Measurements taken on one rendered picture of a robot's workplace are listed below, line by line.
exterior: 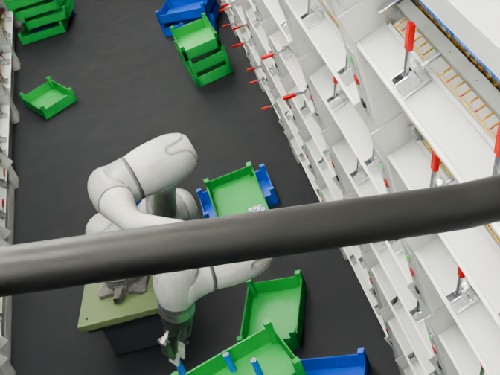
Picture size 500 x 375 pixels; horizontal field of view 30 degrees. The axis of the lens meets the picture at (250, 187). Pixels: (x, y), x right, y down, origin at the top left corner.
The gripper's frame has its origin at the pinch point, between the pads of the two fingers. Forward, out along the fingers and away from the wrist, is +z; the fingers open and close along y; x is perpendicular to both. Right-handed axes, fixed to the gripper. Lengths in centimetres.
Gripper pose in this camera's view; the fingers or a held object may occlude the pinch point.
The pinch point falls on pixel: (177, 353)
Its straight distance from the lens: 242.9
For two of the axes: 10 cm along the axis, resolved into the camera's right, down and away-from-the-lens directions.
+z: -0.5, 6.5, 7.6
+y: -5.5, 6.2, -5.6
